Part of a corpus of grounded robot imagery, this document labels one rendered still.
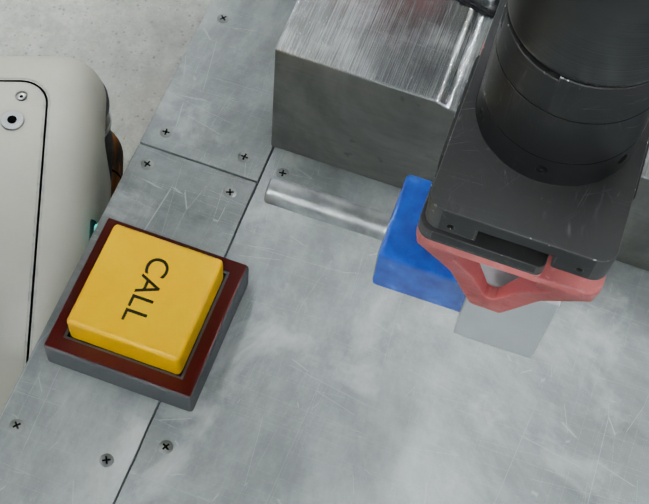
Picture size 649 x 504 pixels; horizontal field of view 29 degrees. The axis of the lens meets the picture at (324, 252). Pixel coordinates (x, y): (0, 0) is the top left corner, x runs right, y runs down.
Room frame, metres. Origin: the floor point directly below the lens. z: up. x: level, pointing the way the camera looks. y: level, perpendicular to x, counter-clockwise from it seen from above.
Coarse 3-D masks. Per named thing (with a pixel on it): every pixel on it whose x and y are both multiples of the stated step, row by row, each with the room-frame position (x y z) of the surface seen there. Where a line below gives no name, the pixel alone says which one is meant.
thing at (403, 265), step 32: (288, 192) 0.28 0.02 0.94; (320, 192) 0.28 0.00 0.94; (416, 192) 0.28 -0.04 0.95; (352, 224) 0.27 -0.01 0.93; (384, 224) 0.27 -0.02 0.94; (416, 224) 0.26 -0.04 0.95; (384, 256) 0.25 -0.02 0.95; (416, 256) 0.25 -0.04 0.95; (416, 288) 0.24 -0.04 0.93; (448, 288) 0.24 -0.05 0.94; (480, 320) 0.23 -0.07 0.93; (512, 320) 0.23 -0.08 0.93; (544, 320) 0.23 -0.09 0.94; (512, 352) 0.23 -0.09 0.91
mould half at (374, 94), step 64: (320, 0) 0.42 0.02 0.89; (384, 0) 0.43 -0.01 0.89; (448, 0) 0.43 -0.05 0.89; (320, 64) 0.38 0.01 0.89; (384, 64) 0.39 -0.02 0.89; (448, 64) 0.39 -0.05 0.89; (320, 128) 0.38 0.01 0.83; (384, 128) 0.37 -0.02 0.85; (448, 128) 0.37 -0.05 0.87; (640, 192) 0.34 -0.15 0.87; (640, 256) 0.34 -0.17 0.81
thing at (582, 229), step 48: (480, 96) 0.26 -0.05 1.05; (528, 96) 0.24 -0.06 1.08; (576, 96) 0.23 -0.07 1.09; (624, 96) 0.23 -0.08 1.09; (480, 144) 0.24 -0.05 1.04; (528, 144) 0.23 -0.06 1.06; (576, 144) 0.23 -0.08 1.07; (624, 144) 0.24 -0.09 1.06; (432, 192) 0.22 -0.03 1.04; (480, 192) 0.22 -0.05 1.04; (528, 192) 0.23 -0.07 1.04; (576, 192) 0.23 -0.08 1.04; (624, 192) 0.23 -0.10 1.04; (528, 240) 0.21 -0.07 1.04; (576, 240) 0.21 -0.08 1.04
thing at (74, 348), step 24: (168, 240) 0.31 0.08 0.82; (240, 264) 0.30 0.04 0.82; (216, 312) 0.27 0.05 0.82; (48, 336) 0.25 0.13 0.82; (216, 336) 0.26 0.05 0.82; (96, 360) 0.24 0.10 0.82; (120, 360) 0.24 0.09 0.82; (192, 360) 0.24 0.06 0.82; (168, 384) 0.23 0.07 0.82; (192, 384) 0.23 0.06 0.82
